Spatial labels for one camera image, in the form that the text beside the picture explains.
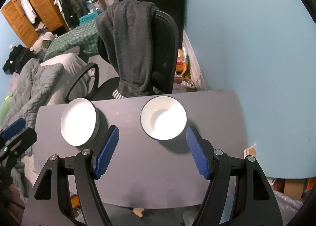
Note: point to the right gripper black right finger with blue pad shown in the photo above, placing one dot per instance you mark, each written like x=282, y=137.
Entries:
x=254, y=202

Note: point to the wooden wardrobe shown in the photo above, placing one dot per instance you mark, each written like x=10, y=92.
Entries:
x=24, y=16

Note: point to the stack of light blue plates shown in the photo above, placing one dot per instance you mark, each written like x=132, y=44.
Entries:
x=80, y=122

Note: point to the black clothes pile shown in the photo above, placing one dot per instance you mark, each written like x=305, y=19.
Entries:
x=18, y=57

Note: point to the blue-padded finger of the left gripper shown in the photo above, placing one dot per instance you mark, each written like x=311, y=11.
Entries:
x=13, y=129

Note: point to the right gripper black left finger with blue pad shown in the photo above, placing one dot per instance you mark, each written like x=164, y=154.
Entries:
x=65, y=192

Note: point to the dark grey fleece blanket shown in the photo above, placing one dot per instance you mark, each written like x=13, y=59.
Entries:
x=125, y=29

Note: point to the orange bag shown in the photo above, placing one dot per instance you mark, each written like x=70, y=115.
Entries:
x=182, y=63

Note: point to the stack of light blue bowls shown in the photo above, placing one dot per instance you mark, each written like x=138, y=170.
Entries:
x=163, y=118

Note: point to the black office chair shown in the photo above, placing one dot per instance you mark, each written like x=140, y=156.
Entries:
x=165, y=36

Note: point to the cardboard box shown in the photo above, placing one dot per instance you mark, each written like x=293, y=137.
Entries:
x=298, y=189

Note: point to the white bed mattress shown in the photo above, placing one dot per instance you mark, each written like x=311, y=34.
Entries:
x=72, y=65

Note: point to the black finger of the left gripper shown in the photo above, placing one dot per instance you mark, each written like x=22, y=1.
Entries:
x=24, y=141

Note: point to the green checkered cloth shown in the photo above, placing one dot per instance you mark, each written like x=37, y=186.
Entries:
x=85, y=36

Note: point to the grey quilted comforter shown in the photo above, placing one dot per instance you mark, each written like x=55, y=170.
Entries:
x=35, y=85

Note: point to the teal storage box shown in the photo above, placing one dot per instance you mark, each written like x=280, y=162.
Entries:
x=89, y=17

